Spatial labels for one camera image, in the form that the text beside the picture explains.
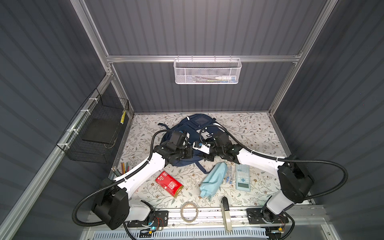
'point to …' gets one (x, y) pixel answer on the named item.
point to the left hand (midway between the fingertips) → (195, 154)
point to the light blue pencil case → (213, 180)
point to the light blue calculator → (243, 177)
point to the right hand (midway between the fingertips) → (200, 148)
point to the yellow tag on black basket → (123, 117)
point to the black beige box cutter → (224, 204)
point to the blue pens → (230, 174)
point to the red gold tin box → (169, 183)
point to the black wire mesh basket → (90, 137)
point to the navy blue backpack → (186, 132)
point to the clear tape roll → (197, 212)
